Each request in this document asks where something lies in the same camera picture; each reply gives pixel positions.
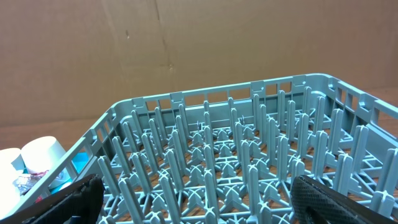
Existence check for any grey plastic dishwasher rack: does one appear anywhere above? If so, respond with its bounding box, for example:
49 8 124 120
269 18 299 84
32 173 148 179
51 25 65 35
3 73 397 223

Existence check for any crumpled foil wrapper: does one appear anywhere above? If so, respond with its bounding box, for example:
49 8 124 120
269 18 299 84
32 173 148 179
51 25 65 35
11 170 48 197

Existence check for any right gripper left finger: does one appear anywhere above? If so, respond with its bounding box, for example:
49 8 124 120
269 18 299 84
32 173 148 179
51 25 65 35
1 174 105 224

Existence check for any teal plastic tray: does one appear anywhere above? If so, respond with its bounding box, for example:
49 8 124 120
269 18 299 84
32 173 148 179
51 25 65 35
23 152 88 194

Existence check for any crumpled white tissue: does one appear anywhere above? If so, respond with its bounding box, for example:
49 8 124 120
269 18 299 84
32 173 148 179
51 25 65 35
1 147 25 218

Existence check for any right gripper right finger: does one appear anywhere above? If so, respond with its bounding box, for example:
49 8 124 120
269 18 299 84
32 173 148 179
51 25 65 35
290 175 395 224

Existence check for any white paper cup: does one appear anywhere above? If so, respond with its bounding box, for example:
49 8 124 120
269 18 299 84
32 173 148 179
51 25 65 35
21 136 66 174

